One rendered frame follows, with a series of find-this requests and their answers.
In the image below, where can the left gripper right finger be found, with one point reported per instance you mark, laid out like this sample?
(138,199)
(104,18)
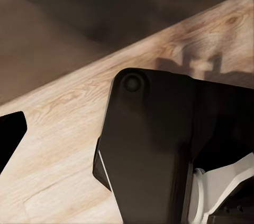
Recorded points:
(246,128)

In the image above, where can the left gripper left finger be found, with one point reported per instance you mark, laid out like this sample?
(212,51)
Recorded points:
(12,129)

